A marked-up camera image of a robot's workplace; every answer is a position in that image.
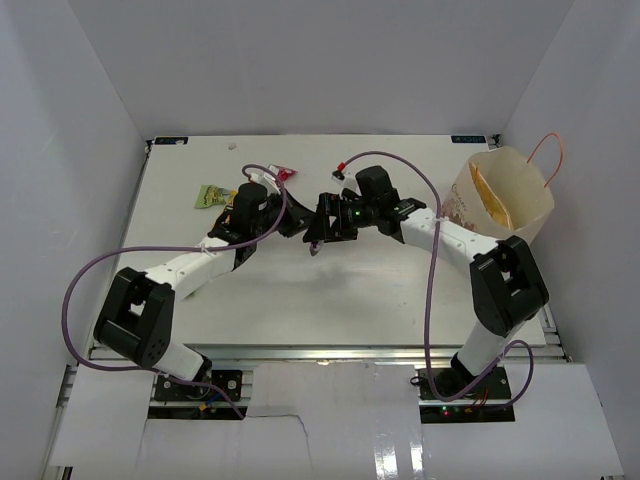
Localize tan snack pouch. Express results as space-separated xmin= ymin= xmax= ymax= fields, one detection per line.
xmin=469 ymin=163 xmax=513 ymax=230

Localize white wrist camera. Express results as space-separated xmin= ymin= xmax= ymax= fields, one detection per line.
xmin=249 ymin=171 xmax=280 ymax=195
xmin=331 ymin=169 xmax=358 ymax=192

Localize blue label right corner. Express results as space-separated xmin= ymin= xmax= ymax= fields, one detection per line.
xmin=450 ymin=135 xmax=487 ymax=144

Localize purple chocolate bar wrapper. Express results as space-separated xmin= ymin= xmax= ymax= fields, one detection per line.
xmin=309 ymin=241 xmax=323 ymax=257

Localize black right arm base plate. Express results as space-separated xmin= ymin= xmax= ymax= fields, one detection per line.
xmin=410 ymin=367 xmax=516 ymax=425

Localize aluminium front rail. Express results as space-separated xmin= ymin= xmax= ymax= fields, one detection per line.
xmin=87 ymin=344 xmax=474 ymax=364

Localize blue label corner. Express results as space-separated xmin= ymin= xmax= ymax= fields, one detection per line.
xmin=153 ymin=136 xmax=189 ymax=146
xmin=450 ymin=135 xmax=487 ymax=144

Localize pink snack packet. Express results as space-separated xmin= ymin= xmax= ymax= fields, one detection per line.
xmin=268 ymin=164 xmax=298 ymax=182

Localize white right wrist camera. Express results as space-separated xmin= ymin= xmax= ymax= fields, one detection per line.
xmin=331 ymin=169 xmax=358 ymax=192

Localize blue label left corner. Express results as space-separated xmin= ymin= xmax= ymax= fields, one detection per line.
xmin=153 ymin=136 xmax=189 ymax=146

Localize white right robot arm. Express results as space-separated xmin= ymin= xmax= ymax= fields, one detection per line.
xmin=303 ymin=166 xmax=549 ymax=399

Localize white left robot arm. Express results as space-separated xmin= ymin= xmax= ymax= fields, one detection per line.
xmin=93 ymin=183 xmax=314 ymax=399

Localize printed paper bag orange handles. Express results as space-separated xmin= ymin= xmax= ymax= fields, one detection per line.
xmin=442 ymin=132 xmax=564 ymax=242

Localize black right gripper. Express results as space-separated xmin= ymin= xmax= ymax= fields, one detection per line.
xmin=303 ymin=192 xmax=379 ymax=242

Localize green snack packet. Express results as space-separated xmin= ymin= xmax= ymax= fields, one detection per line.
xmin=194 ymin=184 xmax=237 ymax=209

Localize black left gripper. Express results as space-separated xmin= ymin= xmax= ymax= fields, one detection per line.
xmin=252 ymin=188 xmax=316 ymax=239

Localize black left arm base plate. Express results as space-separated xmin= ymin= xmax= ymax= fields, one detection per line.
xmin=148 ymin=370 xmax=247 ymax=421

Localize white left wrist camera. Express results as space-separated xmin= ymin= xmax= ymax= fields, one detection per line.
xmin=249 ymin=171 xmax=280 ymax=195

